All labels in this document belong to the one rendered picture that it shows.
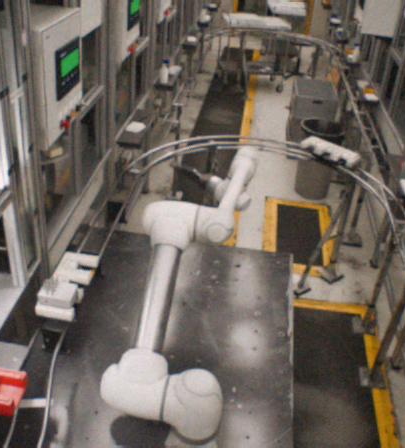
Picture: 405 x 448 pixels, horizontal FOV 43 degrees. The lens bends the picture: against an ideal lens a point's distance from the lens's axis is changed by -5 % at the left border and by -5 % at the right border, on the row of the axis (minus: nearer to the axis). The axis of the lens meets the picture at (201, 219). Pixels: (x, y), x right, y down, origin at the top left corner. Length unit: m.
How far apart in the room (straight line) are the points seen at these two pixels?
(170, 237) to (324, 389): 1.50
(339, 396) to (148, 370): 1.50
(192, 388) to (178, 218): 0.59
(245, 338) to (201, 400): 0.62
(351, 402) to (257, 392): 1.05
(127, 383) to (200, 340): 0.55
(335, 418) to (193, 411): 1.34
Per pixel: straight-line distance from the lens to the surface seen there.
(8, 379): 1.74
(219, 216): 1.87
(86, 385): 2.04
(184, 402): 1.69
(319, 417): 2.90
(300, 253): 3.93
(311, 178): 4.53
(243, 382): 2.07
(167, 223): 1.87
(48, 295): 2.03
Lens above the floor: 2.25
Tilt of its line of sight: 33 degrees down
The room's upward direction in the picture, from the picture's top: 5 degrees clockwise
